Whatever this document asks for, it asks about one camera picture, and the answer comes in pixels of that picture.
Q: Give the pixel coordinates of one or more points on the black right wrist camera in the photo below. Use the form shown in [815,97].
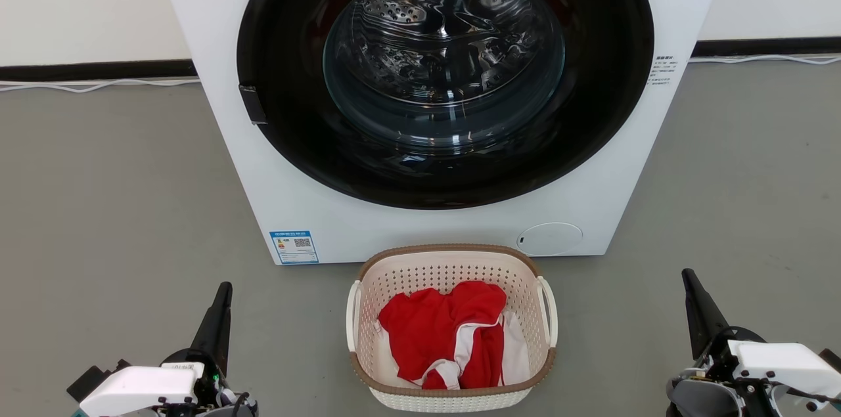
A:
[833,359]

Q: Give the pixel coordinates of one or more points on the small printed text label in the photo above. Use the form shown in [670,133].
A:
[661,70]

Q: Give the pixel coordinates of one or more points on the cream laundry basket brown rim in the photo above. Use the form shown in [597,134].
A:
[447,266]

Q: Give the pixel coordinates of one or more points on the round white filter cover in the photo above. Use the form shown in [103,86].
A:
[552,240]

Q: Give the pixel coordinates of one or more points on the blue energy label sticker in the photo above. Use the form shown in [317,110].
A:
[294,247]

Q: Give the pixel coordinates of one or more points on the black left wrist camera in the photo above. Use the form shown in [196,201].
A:
[89,383]

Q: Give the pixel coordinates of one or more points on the steel washer drum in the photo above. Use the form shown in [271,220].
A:
[443,43]

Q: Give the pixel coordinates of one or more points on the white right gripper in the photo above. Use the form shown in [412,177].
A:
[782,364]

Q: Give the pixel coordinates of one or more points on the white front-load washing machine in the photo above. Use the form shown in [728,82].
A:
[591,220]

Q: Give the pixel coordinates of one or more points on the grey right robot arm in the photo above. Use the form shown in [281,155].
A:
[696,400]

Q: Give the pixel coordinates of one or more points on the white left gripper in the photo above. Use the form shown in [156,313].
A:
[141,387]

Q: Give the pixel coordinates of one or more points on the black round washer door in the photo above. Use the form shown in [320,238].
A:
[608,75]

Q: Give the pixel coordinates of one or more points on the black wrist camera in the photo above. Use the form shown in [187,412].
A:
[89,383]
[833,359]

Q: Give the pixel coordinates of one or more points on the red garment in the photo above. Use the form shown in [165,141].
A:
[427,331]

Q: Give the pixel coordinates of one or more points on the white garment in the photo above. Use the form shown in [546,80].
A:
[516,354]

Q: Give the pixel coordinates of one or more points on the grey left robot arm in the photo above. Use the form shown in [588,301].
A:
[230,408]

